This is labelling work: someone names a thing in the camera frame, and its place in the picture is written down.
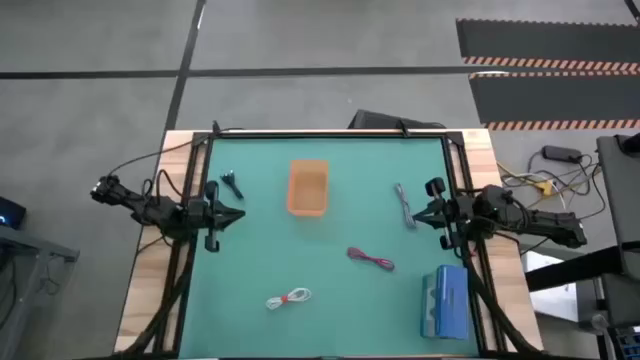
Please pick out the black crossbar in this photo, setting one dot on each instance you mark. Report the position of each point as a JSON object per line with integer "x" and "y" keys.
{"x": 570, "y": 270}

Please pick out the grey metal side stand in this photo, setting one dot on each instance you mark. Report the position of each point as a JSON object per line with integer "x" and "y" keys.
{"x": 30, "y": 255}

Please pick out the black device with blue light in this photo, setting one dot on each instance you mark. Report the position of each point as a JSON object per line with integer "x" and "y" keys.
{"x": 10, "y": 212}

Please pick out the yellow plug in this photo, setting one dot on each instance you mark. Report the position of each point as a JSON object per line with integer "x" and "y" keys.
{"x": 545, "y": 188}

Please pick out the black monitor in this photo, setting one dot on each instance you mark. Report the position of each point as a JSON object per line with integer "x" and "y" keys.
{"x": 385, "y": 121}

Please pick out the white paper sheet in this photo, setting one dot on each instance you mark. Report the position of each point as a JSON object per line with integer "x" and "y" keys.
{"x": 550, "y": 300}

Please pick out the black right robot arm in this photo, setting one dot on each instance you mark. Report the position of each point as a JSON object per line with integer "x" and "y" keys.
{"x": 540, "y": 220}

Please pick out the black ramp with hazard stripe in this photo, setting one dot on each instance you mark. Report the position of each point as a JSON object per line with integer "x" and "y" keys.
{"x": 555, "y": 100}
{"x": 545, "y": 42}

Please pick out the orange plastic bin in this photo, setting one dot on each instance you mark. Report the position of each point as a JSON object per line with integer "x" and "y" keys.
{"x": 308, "y": 187}

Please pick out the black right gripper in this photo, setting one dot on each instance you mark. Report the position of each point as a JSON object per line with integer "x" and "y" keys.
{"x": 460, "y": 215}

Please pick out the black power adapter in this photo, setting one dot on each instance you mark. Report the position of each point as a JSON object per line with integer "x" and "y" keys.
{"x": 562, "y": 153}

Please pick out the blue plastic box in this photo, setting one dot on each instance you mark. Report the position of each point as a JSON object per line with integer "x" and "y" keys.
{"x": 450, "y": 302}

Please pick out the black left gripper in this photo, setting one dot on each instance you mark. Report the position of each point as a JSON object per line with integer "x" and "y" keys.
{"x": 202, "y": 216}

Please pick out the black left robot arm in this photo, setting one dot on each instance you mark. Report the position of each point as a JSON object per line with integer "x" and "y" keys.
{"x": 150, "y": 210}

